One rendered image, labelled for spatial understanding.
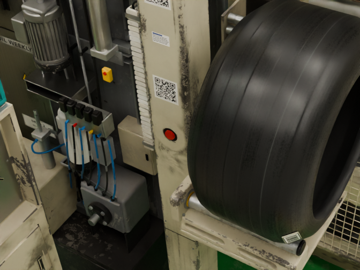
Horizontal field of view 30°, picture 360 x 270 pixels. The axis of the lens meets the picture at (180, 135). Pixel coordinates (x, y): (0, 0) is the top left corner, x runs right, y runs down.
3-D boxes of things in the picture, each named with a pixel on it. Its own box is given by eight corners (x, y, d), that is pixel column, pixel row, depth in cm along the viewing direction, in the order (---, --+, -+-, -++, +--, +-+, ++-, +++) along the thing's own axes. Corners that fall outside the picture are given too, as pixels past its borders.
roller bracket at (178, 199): (171, 219, 190) (168, 196, 183) (239, 135, 213) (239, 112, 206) (180, 224, 188) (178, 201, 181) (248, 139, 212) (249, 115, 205)
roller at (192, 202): (194, 194, 191) (186, 208, 190) (190, 188, 187) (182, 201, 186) (307, 244, 176) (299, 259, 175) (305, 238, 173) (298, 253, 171)
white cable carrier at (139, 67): (143, 147, 197) (125, 8, 165) (153, 136, 200) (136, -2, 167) (156, 152, 195) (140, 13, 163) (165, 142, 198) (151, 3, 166)
